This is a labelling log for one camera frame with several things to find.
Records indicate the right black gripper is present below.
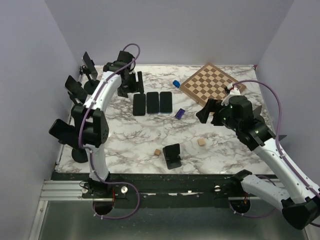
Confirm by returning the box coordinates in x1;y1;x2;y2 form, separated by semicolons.
195;97;241;132

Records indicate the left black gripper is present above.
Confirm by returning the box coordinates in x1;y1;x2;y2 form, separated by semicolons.
118;71;144;99

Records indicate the black phone blue edge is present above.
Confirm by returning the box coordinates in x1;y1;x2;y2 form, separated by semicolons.
159;91;173;114

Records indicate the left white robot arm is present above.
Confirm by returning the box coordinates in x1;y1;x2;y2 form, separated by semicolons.
73;49;144;198

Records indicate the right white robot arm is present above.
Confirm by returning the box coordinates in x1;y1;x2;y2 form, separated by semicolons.
196;95;320;230

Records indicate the black folding phone stand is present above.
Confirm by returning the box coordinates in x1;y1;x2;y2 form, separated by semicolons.
162;143;182;170

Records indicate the wooden chessboard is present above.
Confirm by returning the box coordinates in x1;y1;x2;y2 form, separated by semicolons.
179;63;237;107

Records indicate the purple lego brick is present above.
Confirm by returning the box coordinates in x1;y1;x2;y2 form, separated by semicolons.
175;108;186;120

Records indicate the light wooden cube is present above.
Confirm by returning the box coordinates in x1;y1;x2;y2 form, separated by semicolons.
197;138;206;146

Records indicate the blue plastic cap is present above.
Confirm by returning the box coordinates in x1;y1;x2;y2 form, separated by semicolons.
172;80;181;88

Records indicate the brown wooden cube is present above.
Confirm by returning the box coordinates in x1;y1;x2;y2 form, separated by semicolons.
154;149;161;156

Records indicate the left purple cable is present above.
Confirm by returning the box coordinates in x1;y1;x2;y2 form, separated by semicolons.
77;43;141;221

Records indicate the purple cable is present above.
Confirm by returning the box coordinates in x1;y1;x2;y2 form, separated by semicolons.
77;43;141;221
226;79;320;227

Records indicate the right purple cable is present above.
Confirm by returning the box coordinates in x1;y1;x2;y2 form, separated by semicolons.
226;79;320;227

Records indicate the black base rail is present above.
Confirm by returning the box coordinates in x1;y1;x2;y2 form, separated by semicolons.
51;172;251;213

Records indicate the aluminium extrusion rail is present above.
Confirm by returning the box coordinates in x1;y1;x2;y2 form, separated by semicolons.
39;179;285;201

